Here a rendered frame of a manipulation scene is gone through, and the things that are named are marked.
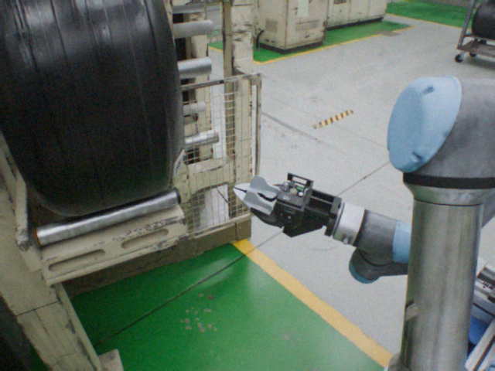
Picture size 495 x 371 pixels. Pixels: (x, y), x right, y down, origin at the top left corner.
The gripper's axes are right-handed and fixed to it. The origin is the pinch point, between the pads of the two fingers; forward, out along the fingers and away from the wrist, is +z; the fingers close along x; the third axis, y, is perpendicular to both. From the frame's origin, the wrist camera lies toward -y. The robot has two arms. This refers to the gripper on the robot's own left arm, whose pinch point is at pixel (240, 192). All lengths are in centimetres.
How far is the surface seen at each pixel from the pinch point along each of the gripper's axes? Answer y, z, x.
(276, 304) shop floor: -110, -11, -10
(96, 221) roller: -8.1, 29.6, 15.0
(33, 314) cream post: -34, 47, 39
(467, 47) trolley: -244, -136, -468
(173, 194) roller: -11.3, 17.7, 0.4
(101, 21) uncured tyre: 33.8, 22.2, -1.6
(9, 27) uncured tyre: 36.5, 31.1, 7.0
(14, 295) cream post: -25, 49, 37
